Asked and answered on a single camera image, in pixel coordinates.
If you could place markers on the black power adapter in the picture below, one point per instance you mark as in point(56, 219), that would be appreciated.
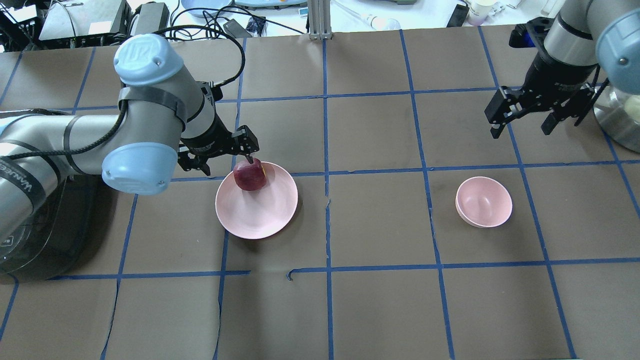
point(149, 18)

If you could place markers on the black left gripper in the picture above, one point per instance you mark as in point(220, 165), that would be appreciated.
point(206, 136)

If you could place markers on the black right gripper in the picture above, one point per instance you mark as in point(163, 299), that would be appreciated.
point(554, 75)

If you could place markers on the pink plate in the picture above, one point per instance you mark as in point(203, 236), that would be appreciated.
point(259, 214)

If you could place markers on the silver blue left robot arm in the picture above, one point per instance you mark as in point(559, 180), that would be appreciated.
point(165, 118)

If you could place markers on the white paper cup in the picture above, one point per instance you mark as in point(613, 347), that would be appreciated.
point(479, 11)

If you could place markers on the black phone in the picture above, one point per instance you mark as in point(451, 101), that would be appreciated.
point(458, 16)

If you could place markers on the light blue plate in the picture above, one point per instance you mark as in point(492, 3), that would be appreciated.
point(197, 8)

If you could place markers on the pink bowl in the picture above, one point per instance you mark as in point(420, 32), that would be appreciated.
point(483, 202)

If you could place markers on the steel pot with yellow items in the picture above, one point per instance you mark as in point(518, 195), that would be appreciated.
point(618, 114)

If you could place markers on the dark grey rice cooker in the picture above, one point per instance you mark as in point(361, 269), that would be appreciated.
point(49, 243)

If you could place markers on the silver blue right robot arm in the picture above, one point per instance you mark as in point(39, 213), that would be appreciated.
point(615, 29)

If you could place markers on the aluminium frame post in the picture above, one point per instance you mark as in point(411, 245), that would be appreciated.
point(318, 17)

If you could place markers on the red apple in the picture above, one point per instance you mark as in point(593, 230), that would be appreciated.
point(250, 176)

